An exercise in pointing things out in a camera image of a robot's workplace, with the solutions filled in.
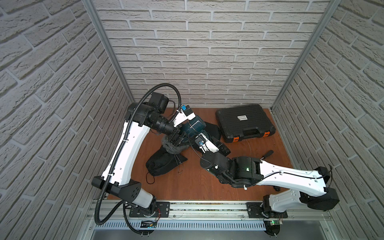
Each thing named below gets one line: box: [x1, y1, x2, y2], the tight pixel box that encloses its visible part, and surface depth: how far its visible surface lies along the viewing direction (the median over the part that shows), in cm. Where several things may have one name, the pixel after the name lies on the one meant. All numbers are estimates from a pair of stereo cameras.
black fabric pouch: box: [204, 121, 221, 141], surface depth 105 cm
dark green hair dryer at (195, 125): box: [182, 115, 210, 144], surface depth 57 cm
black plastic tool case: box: [215, 104, 276, 143], surface depth 102 cm
